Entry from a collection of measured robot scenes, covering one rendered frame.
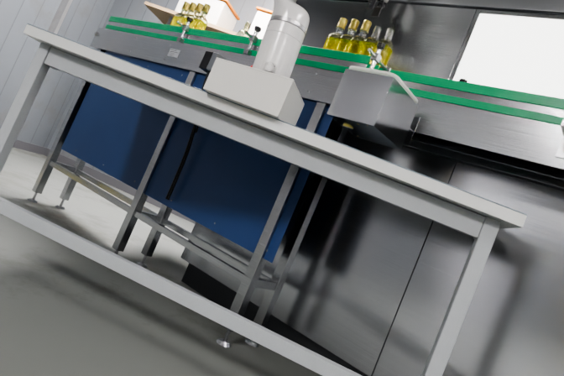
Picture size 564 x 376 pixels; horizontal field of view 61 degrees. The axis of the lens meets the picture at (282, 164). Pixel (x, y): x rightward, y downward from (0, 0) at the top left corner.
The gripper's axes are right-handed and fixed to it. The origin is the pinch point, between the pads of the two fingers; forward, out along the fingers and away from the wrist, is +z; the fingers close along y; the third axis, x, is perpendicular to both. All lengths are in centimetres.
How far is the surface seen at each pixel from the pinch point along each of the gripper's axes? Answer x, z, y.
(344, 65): 7.0, 30.5, 13.2
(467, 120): 54, 39, 6
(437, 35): 24.3, 2.4, -12.1
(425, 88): 35.4, 30.2, 3.5
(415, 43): 16.4, 6.7, -12.1
